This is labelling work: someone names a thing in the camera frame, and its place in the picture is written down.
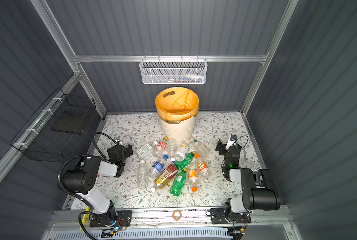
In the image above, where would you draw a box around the clear bottle green label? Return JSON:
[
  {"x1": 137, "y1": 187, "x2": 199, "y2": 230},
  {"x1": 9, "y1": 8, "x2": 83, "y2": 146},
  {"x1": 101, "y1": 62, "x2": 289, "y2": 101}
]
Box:
[{"x1": 136, "y1": 141, "x2": 158, "y2": 160}]

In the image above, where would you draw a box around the clear bottle orange label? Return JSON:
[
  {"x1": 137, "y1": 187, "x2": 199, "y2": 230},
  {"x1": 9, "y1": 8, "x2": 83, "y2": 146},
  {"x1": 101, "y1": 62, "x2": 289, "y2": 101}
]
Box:
[
  {"x1": 194, "y1": 153, "x2": 211, "y2": 178},
  {"x1": 187, "y1": 163, "x2": 199, "y2": 192}
]

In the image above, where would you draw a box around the clear bottle blue label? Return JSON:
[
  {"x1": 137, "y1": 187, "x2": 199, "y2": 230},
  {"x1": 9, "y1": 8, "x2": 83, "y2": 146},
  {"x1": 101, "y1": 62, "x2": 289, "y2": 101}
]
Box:
[{"x1": 148, "y1": 155, "x2": 169, "y2": 177}]

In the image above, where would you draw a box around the clear bottle red label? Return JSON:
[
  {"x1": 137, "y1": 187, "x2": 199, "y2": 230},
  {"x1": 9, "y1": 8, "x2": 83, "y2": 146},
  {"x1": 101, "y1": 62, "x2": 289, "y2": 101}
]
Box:
[{"x1": 153, "y1": 137, "x2": 169, "y2": 158}]

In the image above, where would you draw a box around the white yellow label bottle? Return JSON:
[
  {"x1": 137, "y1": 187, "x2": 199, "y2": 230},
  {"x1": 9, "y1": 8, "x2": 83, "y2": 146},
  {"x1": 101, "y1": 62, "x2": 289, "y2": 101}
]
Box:
[{"x1": 174, "y1": 139, "x2": 190, "y2": 162}]

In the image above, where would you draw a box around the yellow tea bottle red label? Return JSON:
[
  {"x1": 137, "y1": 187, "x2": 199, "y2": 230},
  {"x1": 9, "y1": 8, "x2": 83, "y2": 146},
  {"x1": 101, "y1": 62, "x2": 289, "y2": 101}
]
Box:
[{"x1": 150, "y1": 164, "x2": 178, "y2": 193}]

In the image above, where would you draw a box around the green bottle yellow cap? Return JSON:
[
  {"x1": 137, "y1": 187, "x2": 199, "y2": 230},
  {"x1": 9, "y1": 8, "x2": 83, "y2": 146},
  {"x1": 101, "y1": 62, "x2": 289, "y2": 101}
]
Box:
[{"x1": 170, "y1": 168, "x2": 187, "y2": 197}]

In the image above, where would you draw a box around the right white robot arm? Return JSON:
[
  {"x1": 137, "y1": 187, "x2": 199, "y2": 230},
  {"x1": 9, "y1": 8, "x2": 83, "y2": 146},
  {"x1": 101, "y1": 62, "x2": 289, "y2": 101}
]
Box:
[{"x1": 215, "y1": 140, "x2": 281, "y2": 219}]

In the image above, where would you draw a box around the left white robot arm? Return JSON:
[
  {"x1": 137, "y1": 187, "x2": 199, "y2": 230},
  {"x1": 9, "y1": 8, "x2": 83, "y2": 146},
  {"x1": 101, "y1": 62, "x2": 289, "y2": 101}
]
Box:
[{"x1": 57, "y1": 145, "x2": 133, "y2": 221}]

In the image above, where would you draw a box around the white ribbed trash bin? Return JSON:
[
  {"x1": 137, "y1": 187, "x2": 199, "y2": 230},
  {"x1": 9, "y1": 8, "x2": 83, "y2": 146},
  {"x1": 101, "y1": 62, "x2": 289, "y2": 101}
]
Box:
[{"x1": 160, "y1": 115, "x2": 196, "y2": 142}]

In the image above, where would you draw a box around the orange bin liner bag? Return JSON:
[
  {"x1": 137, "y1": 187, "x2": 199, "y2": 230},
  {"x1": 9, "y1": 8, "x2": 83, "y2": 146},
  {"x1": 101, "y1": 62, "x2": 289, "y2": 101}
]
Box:
[{"x1": 155, "y1": 87, "x2": 199, "y2": 124}]

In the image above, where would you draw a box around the clear bottle white cap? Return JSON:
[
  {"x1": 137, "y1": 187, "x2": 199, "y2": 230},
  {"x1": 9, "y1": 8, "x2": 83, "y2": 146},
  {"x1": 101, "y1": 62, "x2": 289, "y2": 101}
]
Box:
[{"x1": 166, "y1": 138, "x2": 177, "y2": 164}]

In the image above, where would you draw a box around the tape roll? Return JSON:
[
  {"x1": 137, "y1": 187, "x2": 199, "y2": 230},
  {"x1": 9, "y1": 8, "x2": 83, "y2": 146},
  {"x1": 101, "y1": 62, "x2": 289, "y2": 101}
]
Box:
[{"x1": 173, "y1": 210, "x2": 182, "y2": 221}]

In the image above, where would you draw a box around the white tube in basket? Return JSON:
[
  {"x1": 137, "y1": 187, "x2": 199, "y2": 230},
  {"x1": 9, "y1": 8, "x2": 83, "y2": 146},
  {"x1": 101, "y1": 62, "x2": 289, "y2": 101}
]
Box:
[{"x1": 184, "y1": 74, "x2": 205, "y2": 83}]

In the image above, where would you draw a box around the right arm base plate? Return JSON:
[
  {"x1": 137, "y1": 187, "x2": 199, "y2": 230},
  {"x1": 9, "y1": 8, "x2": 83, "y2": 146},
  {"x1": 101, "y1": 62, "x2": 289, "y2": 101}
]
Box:
[{"x1": 210, "y1": 208, "x2": 251, "y2": 225}]

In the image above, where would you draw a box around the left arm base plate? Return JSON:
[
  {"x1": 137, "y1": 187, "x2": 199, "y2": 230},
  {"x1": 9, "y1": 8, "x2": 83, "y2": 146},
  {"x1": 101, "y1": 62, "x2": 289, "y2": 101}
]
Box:
[{"x1": 89, "y1": 211, "x2": 133, "y2": 228}]

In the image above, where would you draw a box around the black wire wall basket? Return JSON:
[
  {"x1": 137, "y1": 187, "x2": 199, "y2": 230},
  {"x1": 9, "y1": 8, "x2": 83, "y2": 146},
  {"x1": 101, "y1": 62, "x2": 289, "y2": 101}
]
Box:
[{"x1": 10, "y1": 88, "x2": 97, "y2": 163}]

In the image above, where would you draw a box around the white wire wall basket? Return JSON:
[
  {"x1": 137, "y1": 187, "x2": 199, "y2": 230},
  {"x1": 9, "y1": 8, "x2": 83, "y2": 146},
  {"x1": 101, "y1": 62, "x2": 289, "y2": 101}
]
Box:
[{"x1": 139, "y1": 59, "x2": 208, "y2": 85}]

